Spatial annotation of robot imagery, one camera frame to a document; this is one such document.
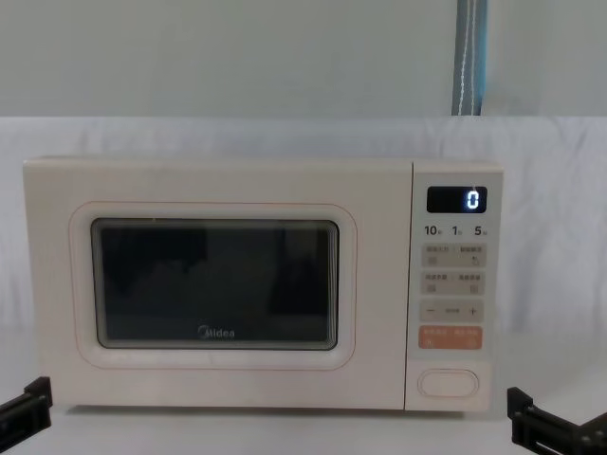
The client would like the oven control panel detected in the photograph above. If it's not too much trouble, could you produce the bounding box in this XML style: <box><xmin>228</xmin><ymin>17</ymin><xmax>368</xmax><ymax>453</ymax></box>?
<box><xmin>405</xmin><ymin>160</ymin><xmax>504</xmax><ymax>412</ymax></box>

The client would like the cream microwave oven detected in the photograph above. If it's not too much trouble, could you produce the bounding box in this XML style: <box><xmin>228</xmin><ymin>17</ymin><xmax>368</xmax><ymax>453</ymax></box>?
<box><xmin>22</xmin><ymin>155</ymin><xmax>504</xmax><ymax>419</ymax></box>

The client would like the grey striped post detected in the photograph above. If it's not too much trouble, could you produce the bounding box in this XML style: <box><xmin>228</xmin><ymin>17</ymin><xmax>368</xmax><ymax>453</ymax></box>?
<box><xmin>451</xmin><ymin>0</ymin><xmax>489</xmax><ymax>118</ymax></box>

